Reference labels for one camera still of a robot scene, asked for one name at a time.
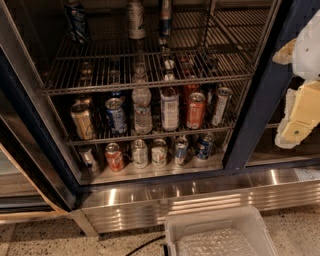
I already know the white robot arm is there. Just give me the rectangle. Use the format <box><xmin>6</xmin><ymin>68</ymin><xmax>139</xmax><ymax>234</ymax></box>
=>
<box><xmin>272</xmin><ymin>10</ymin><xmax>320</xmax><ymax>149</ymax></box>

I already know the silver slim can right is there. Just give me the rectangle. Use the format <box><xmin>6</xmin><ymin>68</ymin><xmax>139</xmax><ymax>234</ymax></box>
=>
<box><xmin>212</xmin><ymin>87</ymin><xmax>233</xmax><ymax>126</ymax></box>

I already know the blue Pepsi can bottom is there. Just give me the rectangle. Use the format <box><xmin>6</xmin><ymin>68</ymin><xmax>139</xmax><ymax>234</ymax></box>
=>
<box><xmin>196</xmin><ymin>132</ymin><xmax>214</xmax><ymax>160</ymax></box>

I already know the orange soda can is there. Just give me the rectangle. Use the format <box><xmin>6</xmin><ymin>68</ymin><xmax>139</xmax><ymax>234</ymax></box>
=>
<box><xmin>186</xmin><ymin>92</ymin><xmax>206</xmax><ymax>129</ymax></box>

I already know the red can behind orange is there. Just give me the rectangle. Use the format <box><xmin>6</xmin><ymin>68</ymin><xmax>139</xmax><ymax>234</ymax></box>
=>
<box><xmin>182</xmin><ymin>81</ymin><xmax>199</xmax><ymax>123</ymax></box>

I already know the blue silver can bottom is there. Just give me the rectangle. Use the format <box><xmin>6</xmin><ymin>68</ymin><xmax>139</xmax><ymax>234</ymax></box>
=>
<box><xmin>174</xmin><ymin>136</ymin><xmax>189</xmax><ymax>166</ymax></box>

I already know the white green can bottom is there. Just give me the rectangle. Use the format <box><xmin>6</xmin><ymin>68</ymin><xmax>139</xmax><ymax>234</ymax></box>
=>
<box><xmin>151</xmin><ymin>139</ymin><xmax>167</xmax><ymax>168</ymax></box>

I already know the stainless steel fridge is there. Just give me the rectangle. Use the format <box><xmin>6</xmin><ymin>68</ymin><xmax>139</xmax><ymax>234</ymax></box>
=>
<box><xmin>0</xmin><ymin>0</ymin><xmax>319</xmax><ymax>236</ymax></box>

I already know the silver green can bottom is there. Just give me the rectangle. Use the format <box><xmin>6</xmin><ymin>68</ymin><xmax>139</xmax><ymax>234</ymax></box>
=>
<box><xmin>131</xmin><ymin>139</ymin><xmax>148</xmax><ymax>169</ymax></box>

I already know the blue Pepsi can middle shelf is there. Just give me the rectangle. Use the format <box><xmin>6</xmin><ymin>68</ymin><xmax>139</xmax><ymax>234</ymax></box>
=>
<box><xmin>105</xmin><ymin>98</ymin><xmax>127</xmax><ymax>135</ymax></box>

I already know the blue pepsi can shelf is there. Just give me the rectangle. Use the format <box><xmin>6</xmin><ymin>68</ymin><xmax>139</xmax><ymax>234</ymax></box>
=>
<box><xmin>105</xmin><ymin>98</ymin><xmax>127</xmax><ymax>135</ymax></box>
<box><xmin>64</xmin><ymin>0</ymin><xmax>89</xmax><ymax>44</ymax></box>

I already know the red Coke can bottom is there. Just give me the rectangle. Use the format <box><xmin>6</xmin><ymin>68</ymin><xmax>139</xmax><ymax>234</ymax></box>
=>
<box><xmin>105</xmin><ymin>143</ymin><xmax>124</xmax><ymax>172</ymax></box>

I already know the silver can bottom left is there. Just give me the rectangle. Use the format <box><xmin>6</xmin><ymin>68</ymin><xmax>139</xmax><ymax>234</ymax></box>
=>
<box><xmin>78</xmin><ymin>145</ymin><xmax>99</xmax><ymax>172</ymax></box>

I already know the gold can middle shelf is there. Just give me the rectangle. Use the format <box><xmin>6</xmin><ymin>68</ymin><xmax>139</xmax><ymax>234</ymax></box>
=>
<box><xmin>70</xmin><ymin>103</ymin><xmax>95</xmax><ymax>140</ymax></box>

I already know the blue Pepsi can top shelf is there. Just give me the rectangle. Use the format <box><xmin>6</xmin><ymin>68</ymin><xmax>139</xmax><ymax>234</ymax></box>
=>
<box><xmin>64</xmin><ymin>0</ymin><xmax>89</xmax><ymax>44</ymax></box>

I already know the open glass fridge door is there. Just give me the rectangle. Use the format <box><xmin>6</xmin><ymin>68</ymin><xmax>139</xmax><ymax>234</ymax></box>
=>
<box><xmin>0</xmin><ymin>92</ymin><xmax>75</xmax><ymax>224</ymax></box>

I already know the white labelled drink bottle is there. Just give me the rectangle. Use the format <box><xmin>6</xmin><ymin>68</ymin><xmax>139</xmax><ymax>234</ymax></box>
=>
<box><xmin>160</xmin><ymin>86</ymin><xmax>179</xmax><ymax>131</ymax></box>

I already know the white plastic bin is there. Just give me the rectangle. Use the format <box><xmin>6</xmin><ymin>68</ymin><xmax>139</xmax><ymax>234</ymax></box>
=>
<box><xmin>165</xmin><ymin>206</ymin><xmax>278</xmax><ymax>256</ymax></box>

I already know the clear plastic water bottle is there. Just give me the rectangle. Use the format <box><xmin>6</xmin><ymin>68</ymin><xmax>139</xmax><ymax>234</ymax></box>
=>
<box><xmin>132</xmin><ymin>64</ymin><xmax>152</xmax><ymax>134</ymax></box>

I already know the black cable on floor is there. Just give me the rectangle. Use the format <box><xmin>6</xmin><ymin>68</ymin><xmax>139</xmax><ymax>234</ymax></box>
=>
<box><xmin>124</xmin><ymin>234</ymin><xmax>167</xmax><ymax>256</ymax></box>

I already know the top wire fridge shelf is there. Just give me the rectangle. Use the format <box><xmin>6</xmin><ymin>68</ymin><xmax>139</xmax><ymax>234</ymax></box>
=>
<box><xmin>42</xmin><ymin>5</ymin><xmax>270</xmax><ymax>95</ymax></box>

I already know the wire fridge shelf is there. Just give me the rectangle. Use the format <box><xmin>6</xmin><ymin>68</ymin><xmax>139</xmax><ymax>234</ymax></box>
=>
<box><xmin>42</xmin><ymin>5</ymin><xmax>270</xmax><ymax>95</ymax></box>
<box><xmin>66</xmin><ymin>79</ymin><xmax>248</xmax><ymax>147</ymax></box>

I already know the middle wire fridge shelf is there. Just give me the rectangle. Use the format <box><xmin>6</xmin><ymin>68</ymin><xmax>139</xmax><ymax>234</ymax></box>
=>
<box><xmin>66</xmin><ymin>79</ymin><xmax>248</xmax><ymax>147</ymax></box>

